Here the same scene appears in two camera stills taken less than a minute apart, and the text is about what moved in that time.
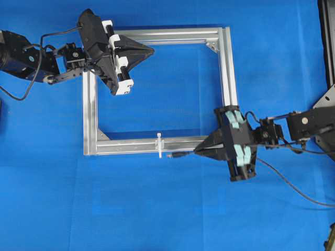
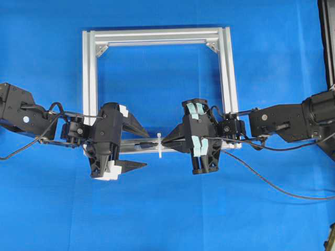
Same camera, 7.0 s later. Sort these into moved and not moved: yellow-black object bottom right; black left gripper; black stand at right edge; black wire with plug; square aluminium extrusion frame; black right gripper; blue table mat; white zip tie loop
Moved: black wire with plug; black right gripper; black left gripper
Not moved: square aluminium extrusion frame; white zip tie loop; black stand at right edge; yellow-black object bottom right; blue table mat
